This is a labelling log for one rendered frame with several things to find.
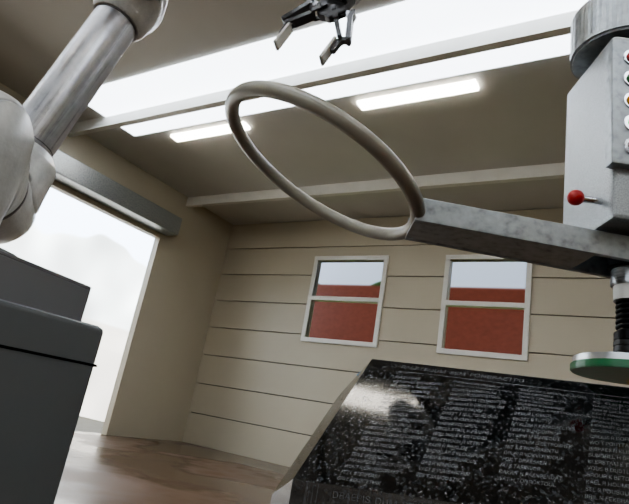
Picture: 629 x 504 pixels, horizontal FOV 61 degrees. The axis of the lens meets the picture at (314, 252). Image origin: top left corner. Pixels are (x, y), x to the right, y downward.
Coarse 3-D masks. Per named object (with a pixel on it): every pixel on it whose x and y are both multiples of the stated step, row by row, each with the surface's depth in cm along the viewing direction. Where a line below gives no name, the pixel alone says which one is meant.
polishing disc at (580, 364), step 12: (576, 360) 103; (588, 360) 99; (600, 360) 97; (612, 360) 96; (624, 360) 94; (576, 372) 108; (588, 372) 105; (600, 372) 103; (612, 372) 101; (624, 372) 99
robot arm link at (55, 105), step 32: (96, 0) 121; (128, 0) 120; (160, 0) 125; (96, 32) 117; (128, 32) 122; (64, 64) 113; (96, 64) 116; (32, 96) 109; (64, 96) 111; (64, 128) 111; (32, 160) 103; (32, 192) 103; (0, 224) 97; (32, 224) 111
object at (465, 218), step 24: (432, 216) 105; (456, 216) 105; (480, 216) 105; (504, 216) 105; (432, 240) 114; (456, 240) 111; (480, 240) 109; (504, 240) 106; (528, 240) 104; (552, 240) 104; (576, 240) 104; (600, 240) 104; (624, 240) 104; (552, 264) 113; (576, 264) 111; (600, 264) 114
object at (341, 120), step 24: (240, 96) 103; (264, 96) 98; (288, 96) 93; (312, 96) 92; (240, 120) 119; (336, 120) 91; (240, 144) 125; (360, 144) 93; (384, 144) 93; (264, 168) 131; (288, 192) 135; (408, 192) 98; (336, 216) 134
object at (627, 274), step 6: (612, 264) 108; (618, 264) 107; (624, 264) 106; (612, 270) 109; (618, 270) 107; (624, 270) 106; (612, 276) 108; (618, 276) 106; (624, 276) 105; (612, 282) 108; (618, 282) 106; (624, 282) 105; (612, 288) 110
